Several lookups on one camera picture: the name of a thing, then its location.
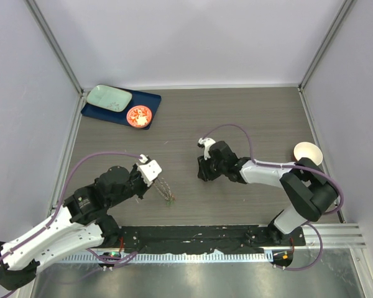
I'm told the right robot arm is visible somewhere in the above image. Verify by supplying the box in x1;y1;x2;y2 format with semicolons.
198;138;341;245

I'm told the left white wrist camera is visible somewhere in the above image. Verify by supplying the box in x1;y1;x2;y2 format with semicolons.
137;154;162;187

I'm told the slotted cable duct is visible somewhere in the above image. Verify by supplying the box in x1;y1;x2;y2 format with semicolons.
59;250;273;264

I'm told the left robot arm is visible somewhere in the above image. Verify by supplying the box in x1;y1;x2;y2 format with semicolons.
0;164;161;291

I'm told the red patterned small bowl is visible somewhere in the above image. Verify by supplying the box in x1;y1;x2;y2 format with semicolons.
126;105;153;129

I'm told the light green rectangular plate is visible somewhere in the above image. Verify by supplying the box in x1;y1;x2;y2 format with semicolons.
86;84;132;112

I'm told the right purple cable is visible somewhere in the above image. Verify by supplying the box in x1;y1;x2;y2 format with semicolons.
201;124;345;271

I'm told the white brown bowl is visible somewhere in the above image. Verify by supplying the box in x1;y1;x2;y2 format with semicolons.
293;142;323;166

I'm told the green key tag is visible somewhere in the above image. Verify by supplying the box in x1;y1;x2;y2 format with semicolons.
166;199;175;206

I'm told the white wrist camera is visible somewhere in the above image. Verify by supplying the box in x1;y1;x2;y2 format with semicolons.
137;154;162;187
198;137;216;160

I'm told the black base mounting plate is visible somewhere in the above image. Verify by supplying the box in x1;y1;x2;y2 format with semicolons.
117;225;306;255

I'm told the purple cable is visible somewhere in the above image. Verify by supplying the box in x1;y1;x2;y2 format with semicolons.
0;151;147;298
201;124;345;271

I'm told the dark blue tray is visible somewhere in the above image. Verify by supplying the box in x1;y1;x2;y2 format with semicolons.
81;89;162;130

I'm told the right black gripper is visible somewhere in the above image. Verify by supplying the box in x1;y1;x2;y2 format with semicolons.
198;151;227;181

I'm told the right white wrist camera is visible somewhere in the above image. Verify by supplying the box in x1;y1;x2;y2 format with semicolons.
198;137;216;160

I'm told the large metal keyring with rings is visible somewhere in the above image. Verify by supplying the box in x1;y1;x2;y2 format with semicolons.
154;178;175;203

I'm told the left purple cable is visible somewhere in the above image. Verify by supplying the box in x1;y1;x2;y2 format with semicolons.
0;151;147;298

